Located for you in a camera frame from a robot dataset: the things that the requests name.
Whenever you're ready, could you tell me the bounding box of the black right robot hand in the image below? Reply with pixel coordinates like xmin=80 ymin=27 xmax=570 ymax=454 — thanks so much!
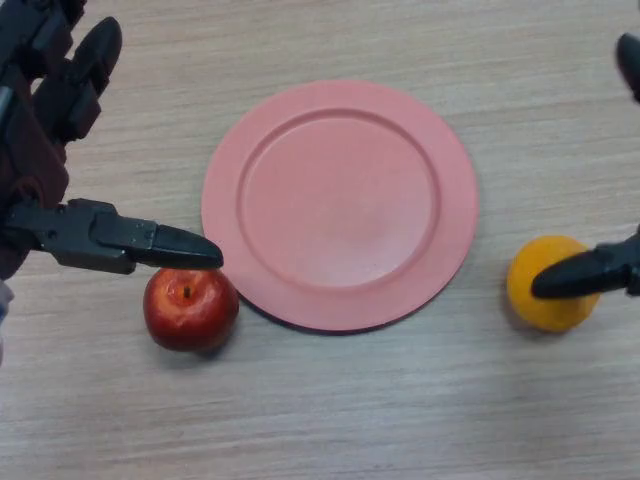
xmin=530 ymin=33 xmax=640 ymax=301

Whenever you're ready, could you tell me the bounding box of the pink round plate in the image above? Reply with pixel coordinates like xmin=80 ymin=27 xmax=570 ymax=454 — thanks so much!
xmin=201 ymin=79 xmax=480 ymax=335

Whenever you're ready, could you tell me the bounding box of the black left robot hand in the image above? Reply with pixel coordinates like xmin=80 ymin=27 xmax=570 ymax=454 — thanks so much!
xmin=0 ymin=0 xmax=225 ymax=282

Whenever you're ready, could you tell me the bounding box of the orange round fruit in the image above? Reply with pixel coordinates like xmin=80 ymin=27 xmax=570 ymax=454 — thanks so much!
xmin=506 ymin=235 xmax=602 ymax=334

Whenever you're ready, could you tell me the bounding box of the red apple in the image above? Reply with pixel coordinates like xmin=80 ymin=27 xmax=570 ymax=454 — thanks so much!
xmin=143 ymin=267 xmax=240 ymax=353

